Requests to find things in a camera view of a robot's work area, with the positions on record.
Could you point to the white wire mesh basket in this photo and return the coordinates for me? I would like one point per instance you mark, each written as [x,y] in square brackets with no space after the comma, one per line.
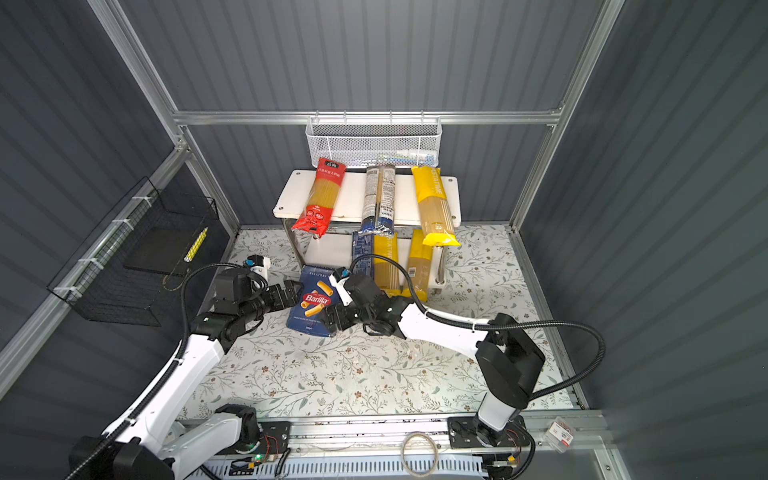
[338,140]

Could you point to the yellow Pastatime spaghetti pack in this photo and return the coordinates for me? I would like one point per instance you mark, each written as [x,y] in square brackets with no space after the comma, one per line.
[386,272]

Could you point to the clear blue spaghetti pack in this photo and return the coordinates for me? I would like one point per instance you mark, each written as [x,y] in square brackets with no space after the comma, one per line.
[379,201]

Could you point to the red spaghetti pack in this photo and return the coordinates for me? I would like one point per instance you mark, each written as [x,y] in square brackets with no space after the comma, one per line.
[316,216]

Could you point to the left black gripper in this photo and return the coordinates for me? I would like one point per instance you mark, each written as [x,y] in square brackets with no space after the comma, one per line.
[287,295]

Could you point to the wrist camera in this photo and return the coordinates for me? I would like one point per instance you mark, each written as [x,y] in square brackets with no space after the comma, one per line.
[258,264]
[338,279]

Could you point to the tubes in white basket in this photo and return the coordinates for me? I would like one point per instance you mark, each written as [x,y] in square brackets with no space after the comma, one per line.
[400,158]

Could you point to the red white tag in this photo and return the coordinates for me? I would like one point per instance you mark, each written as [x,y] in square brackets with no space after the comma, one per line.
[559,435]

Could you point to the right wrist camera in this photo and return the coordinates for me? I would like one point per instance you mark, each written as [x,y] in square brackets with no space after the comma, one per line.
[338,279]

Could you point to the white two-tier shelf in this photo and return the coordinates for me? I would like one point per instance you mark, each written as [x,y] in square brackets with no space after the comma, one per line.
[334,249]

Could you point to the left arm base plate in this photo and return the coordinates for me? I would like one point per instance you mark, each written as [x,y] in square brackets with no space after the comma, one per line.
[273,440]

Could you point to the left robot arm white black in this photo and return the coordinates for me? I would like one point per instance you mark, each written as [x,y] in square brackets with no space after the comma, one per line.
[136,445]

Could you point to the yellow green striped tool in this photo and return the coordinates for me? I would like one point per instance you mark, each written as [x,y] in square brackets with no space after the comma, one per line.
[195,246]

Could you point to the blue spaghetti box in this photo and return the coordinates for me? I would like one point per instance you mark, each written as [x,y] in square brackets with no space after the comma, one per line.
[362,250]

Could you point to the black wire basket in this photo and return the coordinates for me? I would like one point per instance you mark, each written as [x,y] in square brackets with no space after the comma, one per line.
[132,272]

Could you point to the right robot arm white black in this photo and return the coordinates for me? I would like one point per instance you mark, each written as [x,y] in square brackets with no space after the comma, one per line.
[510,362]

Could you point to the dark blue pasta box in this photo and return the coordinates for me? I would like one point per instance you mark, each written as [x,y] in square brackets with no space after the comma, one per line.
[315,299]

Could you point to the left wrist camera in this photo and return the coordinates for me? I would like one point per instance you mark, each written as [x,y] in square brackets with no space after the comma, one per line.
[258,264]

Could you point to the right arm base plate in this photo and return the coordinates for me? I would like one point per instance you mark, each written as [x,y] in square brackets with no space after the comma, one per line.
[466,432]

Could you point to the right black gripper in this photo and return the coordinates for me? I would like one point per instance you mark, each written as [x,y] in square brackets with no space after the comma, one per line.
[345,313]

